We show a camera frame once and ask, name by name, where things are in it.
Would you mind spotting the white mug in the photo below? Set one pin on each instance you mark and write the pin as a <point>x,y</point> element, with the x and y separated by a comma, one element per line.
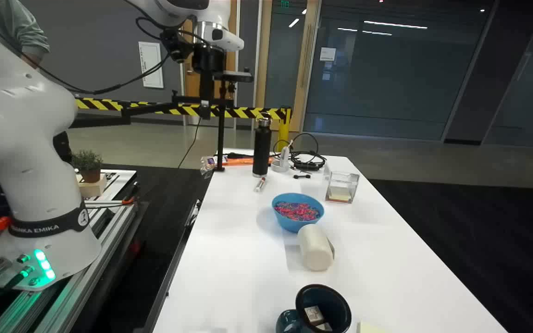
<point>315,249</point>

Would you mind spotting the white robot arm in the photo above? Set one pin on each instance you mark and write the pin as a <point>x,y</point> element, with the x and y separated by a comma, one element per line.
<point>39,188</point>

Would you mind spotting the black headphones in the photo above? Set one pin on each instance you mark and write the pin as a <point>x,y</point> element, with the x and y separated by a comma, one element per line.
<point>307,160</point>

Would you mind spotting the black water bottle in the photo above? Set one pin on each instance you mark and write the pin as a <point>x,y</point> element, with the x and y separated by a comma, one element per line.
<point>261,147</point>

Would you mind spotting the blue bowl with beads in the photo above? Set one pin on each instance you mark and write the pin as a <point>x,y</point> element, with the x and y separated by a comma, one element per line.
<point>294,210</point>

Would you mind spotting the clear glass container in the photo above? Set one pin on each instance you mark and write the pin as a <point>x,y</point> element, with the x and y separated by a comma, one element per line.
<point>341,188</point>

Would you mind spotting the small potted plant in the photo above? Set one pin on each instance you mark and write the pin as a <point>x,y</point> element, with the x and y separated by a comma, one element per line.
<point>87,164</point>

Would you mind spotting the yellow black caution barrier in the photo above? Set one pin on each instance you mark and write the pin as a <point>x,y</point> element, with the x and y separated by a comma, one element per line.
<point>181,110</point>

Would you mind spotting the black camera stand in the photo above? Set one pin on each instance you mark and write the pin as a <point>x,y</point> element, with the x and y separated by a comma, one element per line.
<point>209,103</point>

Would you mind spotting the aluminium rail frame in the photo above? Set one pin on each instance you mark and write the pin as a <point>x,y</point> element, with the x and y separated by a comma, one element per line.
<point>72,275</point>

